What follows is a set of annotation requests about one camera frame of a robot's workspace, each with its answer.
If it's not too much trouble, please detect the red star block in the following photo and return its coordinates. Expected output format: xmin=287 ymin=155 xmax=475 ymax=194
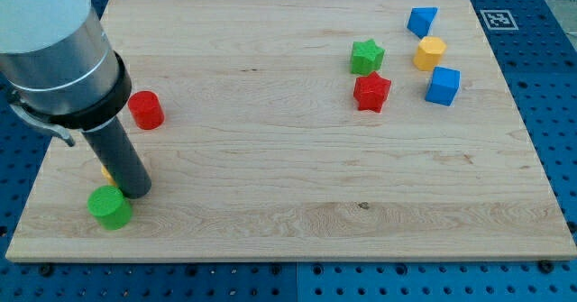
xmin=353 ymin=71 xmax=392 ymax=113

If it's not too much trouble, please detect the yellow block behind rod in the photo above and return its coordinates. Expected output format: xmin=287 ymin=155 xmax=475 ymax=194
xmin=101 ymin=165 xmax=117 ymax=187

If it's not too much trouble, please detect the red cylinder block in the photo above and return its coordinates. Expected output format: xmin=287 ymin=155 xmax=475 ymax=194
xmin=128 ymin=90 xmax=165 ymax=130

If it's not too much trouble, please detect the white fiducial marker tag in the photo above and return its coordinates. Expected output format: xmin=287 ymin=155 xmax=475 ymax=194
xmin=480 ymin=9 xmax=518 ymax=31

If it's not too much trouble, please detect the green cylinder block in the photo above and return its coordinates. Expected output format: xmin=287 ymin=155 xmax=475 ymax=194
xmin=87 ymin=185 xmax=133 ymax=230

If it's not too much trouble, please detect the green star block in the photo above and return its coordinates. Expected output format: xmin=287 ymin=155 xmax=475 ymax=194
xmin=351 ymin=39 xmax=385 ymax=76

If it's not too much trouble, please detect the wooden board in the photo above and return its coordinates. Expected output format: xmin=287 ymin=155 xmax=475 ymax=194
xmin=6 ymin=0 xmax=576 ymax=263

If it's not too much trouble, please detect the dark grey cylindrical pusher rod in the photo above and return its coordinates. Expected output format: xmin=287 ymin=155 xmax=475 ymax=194
xmin=81 ymin=117 xmax=151 ymax=199

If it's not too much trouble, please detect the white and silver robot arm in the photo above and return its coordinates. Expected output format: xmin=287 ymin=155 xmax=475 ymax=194
xmin=1 ymin=0 xmax=132 ymax=146

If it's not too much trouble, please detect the yellow hexagon block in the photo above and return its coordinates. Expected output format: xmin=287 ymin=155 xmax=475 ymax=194
xmin=413 ymin=36 xmax=447 ymax=71

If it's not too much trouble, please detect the blue cube block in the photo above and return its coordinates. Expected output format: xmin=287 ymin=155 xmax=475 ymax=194
xmin=425 ymin=66 xmax=461 ymax=106

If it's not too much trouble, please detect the blue triangle block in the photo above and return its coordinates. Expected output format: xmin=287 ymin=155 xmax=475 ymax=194
xmin=407 ymin=7 xmax=438 ymax=39

